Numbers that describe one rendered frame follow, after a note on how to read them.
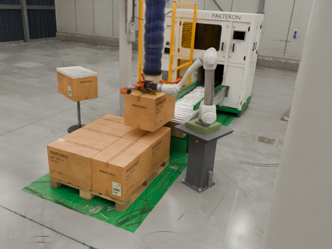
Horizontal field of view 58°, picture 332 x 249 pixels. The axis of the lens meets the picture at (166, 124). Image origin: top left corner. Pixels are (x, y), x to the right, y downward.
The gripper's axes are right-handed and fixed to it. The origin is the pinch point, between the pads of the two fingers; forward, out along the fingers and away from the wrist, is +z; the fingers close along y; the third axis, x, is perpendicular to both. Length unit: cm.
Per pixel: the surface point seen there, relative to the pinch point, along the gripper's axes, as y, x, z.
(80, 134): 66, -31, 66
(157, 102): 17.6, 1.5, -19.8
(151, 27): -62, 16, -2
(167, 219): 120, -60, -67
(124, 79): 34, 125, 99
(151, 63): -21.3, 17.1, -3.3
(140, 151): 66, -33, -18
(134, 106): 26.8, -4.8, 6.7
